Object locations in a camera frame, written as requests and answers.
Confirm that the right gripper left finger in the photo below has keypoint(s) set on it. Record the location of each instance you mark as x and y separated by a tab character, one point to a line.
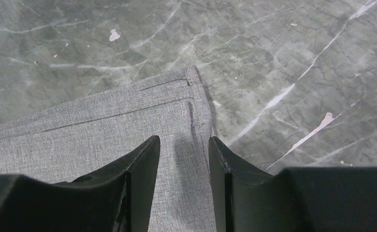
114	198

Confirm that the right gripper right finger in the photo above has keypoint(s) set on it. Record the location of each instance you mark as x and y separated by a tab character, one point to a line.
298	199

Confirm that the grey cloth napkin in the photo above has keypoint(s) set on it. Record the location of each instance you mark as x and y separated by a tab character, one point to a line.
77	137

